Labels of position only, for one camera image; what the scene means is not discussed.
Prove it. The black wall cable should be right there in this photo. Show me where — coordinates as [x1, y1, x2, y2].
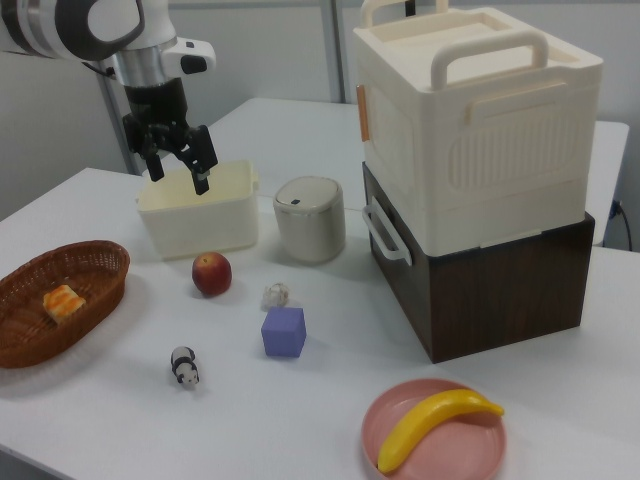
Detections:
[607, 199, 632, 249]

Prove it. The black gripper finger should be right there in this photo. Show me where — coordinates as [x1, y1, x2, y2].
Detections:
[122, 113, 167, 183]
[169, 123, 220, 197]

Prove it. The small panda figurine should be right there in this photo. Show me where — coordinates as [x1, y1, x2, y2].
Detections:
[169, 345, 202, 392]

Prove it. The purple cube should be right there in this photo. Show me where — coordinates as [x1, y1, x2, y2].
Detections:
[260, 306, 307, 359]

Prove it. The brown wicker basket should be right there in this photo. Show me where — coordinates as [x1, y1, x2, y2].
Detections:
[0, 240, 132, 370]

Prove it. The small white crumpled object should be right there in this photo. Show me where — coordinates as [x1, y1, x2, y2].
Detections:
[260, 282, 291, 312]

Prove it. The cream storage box with handles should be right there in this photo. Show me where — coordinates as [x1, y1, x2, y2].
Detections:
[352, 0, 604, 250]

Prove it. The dark wood drawer box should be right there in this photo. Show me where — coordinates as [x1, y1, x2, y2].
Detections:
[361, 160, 597, 365]

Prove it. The toy bread with orange glaze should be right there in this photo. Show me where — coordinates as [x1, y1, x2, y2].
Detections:
[42, 284, 87, 327]

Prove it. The red apple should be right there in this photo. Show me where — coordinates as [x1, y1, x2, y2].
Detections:
[191, 251, 234, 298]

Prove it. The yellow banana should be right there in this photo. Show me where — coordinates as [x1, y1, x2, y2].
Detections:
[376, 388, 506, 474]

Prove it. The white drawer handle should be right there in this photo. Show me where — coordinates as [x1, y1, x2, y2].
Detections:
[360, 203, 411, 262]

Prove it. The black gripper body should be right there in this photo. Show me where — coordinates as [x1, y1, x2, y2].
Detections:
[123, 78, 191, 133]

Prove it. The pink plate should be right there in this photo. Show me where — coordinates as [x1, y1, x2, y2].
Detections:
[361, 378, 508, 480]

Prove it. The small beige lidded trash can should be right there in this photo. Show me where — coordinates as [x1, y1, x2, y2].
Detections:
[272, 175, 347, 265]

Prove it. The cream open plastic bin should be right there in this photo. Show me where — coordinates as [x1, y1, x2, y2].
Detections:
[134, 159, 262, 261]

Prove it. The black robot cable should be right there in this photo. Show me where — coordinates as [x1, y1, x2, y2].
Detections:
[81, 60, 119, 80]

